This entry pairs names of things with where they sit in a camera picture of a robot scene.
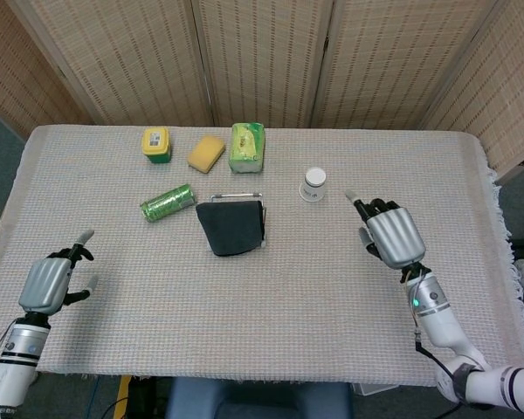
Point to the green drink can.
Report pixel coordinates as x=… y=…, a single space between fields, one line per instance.
x=166 y=203

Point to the yellow towel with black trim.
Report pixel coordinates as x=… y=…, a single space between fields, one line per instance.
x=231 y=227

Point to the woven folding screen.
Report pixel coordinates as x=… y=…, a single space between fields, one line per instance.
x=126 y=61

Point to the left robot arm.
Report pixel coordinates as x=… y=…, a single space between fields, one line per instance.
x=13 y=366

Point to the grey woven tablecloth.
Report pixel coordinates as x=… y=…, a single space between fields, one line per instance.
x=262 y=314

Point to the yellow sponge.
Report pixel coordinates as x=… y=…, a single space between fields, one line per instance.
x=206 y=153

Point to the white paper cup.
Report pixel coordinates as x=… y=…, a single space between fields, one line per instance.
x=313 y=185

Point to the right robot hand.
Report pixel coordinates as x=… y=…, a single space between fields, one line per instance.
x=395 y=235

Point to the green container with yellow lid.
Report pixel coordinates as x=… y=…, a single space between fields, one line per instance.
x=156 y=142

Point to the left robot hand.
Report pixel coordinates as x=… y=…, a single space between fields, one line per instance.
x=43 y=283

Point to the green tissue pack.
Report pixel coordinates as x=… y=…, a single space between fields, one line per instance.
x=246 y=146

